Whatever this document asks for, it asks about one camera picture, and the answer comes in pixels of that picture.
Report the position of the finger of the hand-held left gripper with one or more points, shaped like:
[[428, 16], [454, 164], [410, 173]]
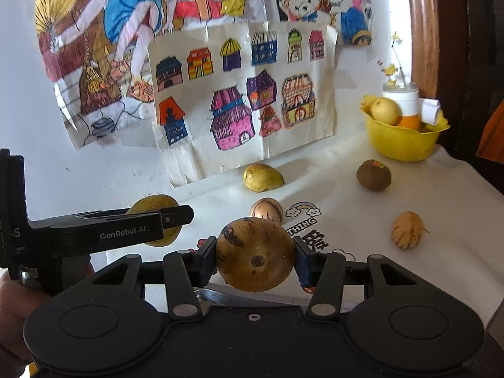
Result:
[[177, 216], [90, 214]]

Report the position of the boy with fan drawing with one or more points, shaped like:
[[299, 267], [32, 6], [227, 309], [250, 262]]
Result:
[[130, 19]]

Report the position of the round tan pepino melon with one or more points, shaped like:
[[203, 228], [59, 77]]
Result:
[[256, 254]]

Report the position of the brown wooden door frame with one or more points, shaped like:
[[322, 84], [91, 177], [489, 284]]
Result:
[[423, 27]]

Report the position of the white paper roll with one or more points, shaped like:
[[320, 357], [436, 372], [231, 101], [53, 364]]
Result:
[[430, 110]]

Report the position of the white bottle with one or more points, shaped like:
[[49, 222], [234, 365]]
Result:
[[401, 96]]

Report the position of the orange dress girl painting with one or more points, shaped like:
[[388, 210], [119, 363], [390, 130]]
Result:
[[492, 134]]

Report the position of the person's left hand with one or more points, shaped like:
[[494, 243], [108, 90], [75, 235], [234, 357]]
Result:
[[17, 315]]

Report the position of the girl with teddy bear drawing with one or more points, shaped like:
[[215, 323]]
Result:
[[323, 0]]

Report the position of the colourful houses drawing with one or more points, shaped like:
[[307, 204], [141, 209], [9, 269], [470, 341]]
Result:
[[240, 102]]

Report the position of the yellow green mango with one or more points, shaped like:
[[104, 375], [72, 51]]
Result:
[[151, 204], [262, 178]]

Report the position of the brown kiwi with sticker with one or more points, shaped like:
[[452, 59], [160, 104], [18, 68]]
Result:
[[373, 175]]

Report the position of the white printed table mat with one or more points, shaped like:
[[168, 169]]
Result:
[[413, 283]]

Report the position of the yellow flower sprig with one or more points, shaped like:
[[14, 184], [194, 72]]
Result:
[[391, 69]]

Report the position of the yellow plastic bowl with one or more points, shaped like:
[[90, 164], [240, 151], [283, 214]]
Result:
[[401, 143]]

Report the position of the pale striped pepino melon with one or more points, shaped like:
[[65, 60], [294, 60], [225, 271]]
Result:
[[265, 212]]

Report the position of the orange striped pepino melon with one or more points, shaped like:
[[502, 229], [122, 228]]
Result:
[[407, 230]]

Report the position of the metal tray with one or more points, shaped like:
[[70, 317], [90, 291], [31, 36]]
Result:
[[236, 298]]

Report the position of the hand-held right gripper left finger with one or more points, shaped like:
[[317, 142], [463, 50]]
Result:
[[204, 260]]

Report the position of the orange in bowl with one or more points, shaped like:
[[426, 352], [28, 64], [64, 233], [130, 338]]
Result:
[[410, 122]]

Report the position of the yellow pear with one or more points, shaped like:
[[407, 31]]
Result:
[[385, 111]]

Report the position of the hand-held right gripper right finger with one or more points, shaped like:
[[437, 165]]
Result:
[[304, 265]]

